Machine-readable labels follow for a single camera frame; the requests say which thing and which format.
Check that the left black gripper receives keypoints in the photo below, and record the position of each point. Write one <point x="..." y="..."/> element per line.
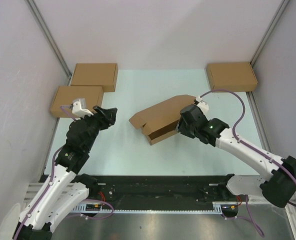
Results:
<point x="107" y="116"/>

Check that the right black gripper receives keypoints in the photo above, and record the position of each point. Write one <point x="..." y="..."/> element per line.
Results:
<point x="180" y="127"/>

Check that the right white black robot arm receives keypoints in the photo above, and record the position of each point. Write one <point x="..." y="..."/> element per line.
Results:
<point x="278" y="173"/>

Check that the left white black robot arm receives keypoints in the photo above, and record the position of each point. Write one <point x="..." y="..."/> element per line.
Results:
<point x="40" y="218"/>

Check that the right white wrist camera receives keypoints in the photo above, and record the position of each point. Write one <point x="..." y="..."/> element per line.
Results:
<point x="201" y="104"/>

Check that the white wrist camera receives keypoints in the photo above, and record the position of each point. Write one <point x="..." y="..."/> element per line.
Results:
<point x="79" y="108"/>
<point x="201" y="104"/>

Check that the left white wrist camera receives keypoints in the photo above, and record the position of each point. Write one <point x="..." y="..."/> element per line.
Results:
<point x="79" y="108"/>

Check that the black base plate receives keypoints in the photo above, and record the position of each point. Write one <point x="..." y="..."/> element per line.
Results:
<point x="164" y="193"/>

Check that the right aluminium corner post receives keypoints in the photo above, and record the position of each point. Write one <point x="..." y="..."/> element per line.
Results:
<point x="269" y="31"/>

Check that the aluminium corner post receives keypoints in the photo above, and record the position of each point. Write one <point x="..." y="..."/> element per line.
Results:
<point x="269" y="31"/>
<point x="37" y="15"/>

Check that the left aluminium corner post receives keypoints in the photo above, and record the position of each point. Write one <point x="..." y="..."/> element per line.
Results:
<point x="37" y="15"/>

